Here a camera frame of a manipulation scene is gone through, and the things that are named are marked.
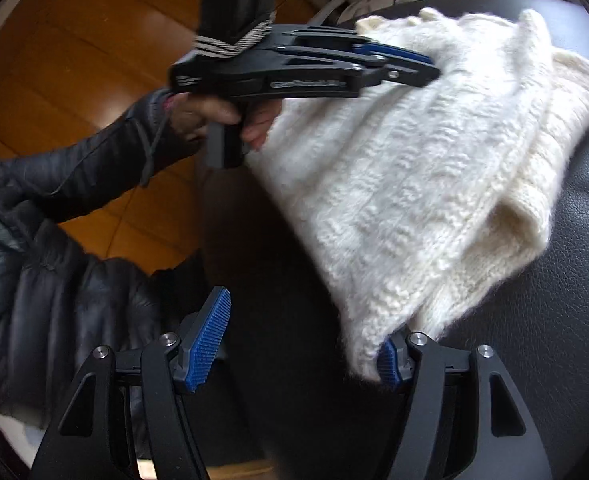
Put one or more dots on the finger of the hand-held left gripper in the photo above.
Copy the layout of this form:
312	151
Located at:
409	76
374	49

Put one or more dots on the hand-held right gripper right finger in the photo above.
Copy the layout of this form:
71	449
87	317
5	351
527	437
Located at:
389	365

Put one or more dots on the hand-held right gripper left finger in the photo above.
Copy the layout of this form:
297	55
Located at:
209	345

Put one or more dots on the white knit sweater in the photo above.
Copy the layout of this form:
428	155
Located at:
424	185

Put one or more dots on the person's left forearm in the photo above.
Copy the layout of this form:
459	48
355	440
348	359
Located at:
89	160

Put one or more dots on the person's left hand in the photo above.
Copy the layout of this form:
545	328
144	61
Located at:
194	112

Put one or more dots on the black puffer jacket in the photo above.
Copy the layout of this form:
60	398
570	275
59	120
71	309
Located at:
49	300

